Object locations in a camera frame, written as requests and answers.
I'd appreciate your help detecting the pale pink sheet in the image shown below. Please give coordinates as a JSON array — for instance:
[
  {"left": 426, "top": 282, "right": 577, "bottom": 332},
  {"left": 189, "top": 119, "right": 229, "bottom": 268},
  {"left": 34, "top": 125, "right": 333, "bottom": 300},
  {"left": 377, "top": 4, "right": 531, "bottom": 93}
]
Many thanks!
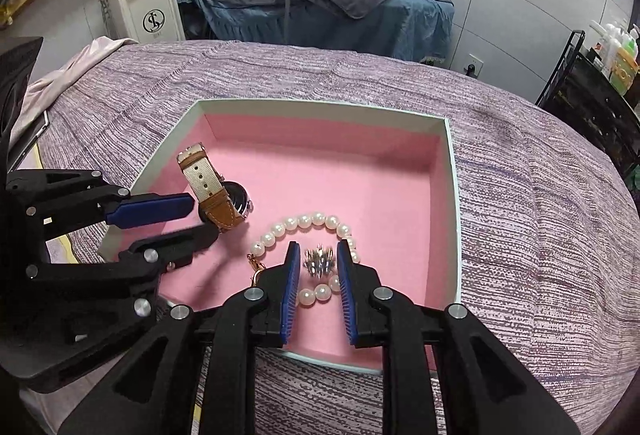
[{"left": 10, "top": 35, "right": 140, "bottom": 146}]

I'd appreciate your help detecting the pink-lined white box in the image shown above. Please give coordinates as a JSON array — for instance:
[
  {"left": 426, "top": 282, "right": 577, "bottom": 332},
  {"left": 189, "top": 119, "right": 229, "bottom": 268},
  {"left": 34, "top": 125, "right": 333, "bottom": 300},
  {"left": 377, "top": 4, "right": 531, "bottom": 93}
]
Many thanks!
[{"left": 97, "top": 99, "right": 464, "bottom": 375}]

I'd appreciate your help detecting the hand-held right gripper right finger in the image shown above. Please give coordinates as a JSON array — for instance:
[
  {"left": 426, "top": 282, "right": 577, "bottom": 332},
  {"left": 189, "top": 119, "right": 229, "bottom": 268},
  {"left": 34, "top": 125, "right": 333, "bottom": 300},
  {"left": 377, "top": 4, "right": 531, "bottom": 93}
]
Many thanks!
[{"left": 336, "top": 240, "right": 582, "bottom": 435}]

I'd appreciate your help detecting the green pump bottle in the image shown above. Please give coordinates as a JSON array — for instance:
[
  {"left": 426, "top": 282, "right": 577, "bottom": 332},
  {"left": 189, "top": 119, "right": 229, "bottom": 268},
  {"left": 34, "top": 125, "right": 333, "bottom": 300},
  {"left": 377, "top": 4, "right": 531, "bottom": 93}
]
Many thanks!
[{"left": 611, "top": 26, "right": 640, "bottom": 96}]

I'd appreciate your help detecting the blue skirted massage bed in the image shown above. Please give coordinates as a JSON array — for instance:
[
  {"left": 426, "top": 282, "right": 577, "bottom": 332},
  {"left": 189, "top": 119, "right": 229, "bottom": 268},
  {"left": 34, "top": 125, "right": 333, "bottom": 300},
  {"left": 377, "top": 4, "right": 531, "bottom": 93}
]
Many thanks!
[{"left": 187, "top": 0, "right": 456, "bottom": 66}]

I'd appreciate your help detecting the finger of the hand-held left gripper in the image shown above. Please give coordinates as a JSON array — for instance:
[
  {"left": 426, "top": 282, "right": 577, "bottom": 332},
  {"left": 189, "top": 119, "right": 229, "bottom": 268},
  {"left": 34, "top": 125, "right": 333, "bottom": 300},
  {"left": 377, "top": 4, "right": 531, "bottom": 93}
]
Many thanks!
[
  {"left": 6, "top": 169, "right": 196, "bottom": 231},
  {"left": 26, "top": 215, "right": 222, "bottom": 322}
]

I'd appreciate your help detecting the black metal cart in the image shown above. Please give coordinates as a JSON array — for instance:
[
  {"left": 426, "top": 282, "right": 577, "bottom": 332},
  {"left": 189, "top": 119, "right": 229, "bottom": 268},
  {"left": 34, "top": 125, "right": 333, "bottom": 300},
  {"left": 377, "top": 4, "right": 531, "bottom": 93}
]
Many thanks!
[{"left": 535, "top": 30, "right": 640, "bottom": 188}]

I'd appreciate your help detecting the silver crown ring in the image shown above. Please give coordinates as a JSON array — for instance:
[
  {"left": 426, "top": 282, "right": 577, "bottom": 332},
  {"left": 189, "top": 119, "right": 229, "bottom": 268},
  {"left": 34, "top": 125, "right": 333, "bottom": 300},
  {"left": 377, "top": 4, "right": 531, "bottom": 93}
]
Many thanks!
[{"left": 303, "top": 244, "right": 337, "bottom": 280}]

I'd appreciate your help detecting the brown and cream strap watch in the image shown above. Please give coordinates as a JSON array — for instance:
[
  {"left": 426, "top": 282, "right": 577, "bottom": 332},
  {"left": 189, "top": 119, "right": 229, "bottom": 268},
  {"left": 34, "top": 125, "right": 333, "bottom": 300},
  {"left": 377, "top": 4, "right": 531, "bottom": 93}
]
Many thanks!
[{"left": 176, "top": 142, "right": 255, "bottom": 234}]

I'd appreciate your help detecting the white wall socket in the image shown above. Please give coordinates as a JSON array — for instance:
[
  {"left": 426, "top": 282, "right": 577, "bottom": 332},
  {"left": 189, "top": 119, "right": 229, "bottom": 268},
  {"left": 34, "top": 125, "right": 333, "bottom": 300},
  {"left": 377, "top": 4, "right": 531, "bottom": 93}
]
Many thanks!
[{"left": 462, "top": 53, "right": 486, "bottom": 78}]

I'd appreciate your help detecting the purple woven blanket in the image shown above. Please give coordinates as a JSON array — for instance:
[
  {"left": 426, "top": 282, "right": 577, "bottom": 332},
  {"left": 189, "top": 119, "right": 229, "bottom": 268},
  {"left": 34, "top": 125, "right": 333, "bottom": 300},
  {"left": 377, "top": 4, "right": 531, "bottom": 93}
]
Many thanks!
[{"left": 30, "top": 40, "right": 640, "bottom": 435}]

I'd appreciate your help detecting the white pearl bracelet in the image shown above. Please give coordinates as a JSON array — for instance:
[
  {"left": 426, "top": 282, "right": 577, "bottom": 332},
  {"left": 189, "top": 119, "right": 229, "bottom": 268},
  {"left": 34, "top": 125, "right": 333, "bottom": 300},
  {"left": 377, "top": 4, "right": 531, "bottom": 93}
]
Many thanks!
[{"left": 246, "top": 212, "right": 362, "bottom": 308}]

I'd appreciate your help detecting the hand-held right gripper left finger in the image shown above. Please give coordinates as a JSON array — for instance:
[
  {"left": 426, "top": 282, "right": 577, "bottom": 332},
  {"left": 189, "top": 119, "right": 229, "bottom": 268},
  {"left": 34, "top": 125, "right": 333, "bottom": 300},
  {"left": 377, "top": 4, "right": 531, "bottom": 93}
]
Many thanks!
[{"left": 57, "top": 240, "right": 301, "bottom": 435}]

